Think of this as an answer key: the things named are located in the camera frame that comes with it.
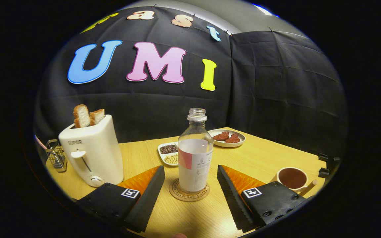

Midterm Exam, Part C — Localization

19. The round cork coaster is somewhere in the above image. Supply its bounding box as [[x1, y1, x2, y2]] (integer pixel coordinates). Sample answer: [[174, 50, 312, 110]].
[[169, 178, 210, 202]]

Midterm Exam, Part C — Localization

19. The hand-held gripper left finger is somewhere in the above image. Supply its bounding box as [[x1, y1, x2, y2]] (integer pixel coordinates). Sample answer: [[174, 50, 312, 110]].
[[75, 165, 166, 233]]

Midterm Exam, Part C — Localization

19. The round white plate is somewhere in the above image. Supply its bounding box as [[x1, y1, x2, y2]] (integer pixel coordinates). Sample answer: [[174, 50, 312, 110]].
[[208, 129, 246, 148]]

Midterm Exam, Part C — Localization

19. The white toaster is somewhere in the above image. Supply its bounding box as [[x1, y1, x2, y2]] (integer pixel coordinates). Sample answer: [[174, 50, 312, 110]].
[[58, 114, 124, 188]]

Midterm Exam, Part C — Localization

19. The wire mesh holder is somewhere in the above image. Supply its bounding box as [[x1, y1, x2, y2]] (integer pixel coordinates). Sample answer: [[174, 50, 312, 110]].
[[45, 139, 68, 173]]

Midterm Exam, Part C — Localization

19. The pink striped straw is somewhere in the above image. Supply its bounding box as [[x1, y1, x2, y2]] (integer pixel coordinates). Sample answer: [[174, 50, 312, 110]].
[[35, 135, 48, 151]]

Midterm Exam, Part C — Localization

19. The clear plastic juice bottle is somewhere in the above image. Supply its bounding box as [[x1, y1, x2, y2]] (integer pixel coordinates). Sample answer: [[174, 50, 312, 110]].
[[178, 108, 214, 193]]

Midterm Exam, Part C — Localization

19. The black backdrop cloth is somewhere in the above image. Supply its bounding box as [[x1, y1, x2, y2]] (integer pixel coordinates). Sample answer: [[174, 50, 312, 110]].
[[33, 6, 348, 159]]

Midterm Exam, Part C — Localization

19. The white divided bean dish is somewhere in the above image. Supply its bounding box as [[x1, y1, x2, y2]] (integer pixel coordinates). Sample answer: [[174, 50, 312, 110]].
[[158, 142, 180, 166]]

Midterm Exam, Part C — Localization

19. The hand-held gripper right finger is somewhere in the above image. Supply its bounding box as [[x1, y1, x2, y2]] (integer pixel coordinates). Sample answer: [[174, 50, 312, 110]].
[[217, 165, 313, 233]]

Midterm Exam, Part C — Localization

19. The cream cup with wooden handle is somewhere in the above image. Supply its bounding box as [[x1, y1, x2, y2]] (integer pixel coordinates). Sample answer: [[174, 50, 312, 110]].
[[270, 167, 318, 196]]

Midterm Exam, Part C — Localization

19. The wooden table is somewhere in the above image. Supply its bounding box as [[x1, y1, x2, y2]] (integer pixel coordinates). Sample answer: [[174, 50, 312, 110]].
[[45, 127, 330, 238]]

